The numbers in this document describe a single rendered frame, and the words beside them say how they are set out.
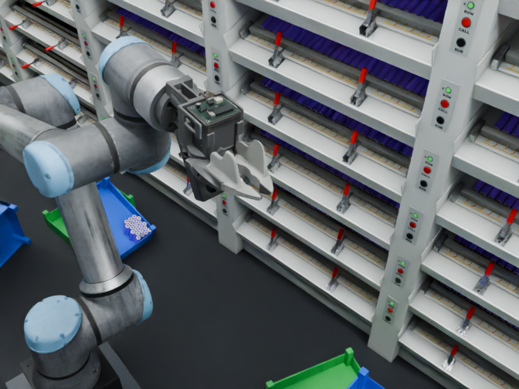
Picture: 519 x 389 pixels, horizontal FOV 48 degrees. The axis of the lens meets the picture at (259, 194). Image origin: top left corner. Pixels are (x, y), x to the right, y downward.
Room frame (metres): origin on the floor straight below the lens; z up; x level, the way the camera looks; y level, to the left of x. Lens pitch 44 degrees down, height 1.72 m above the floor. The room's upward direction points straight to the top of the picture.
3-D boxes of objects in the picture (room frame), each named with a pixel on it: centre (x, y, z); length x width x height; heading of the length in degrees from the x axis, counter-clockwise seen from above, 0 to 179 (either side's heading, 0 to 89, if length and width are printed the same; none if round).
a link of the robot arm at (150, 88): (0.72, 0.13, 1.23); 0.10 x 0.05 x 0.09; 128
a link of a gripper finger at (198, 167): (0.60, 0.07, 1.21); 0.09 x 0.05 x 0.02; 35
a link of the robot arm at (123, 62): (0.79, 0.19, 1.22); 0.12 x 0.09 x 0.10; 38
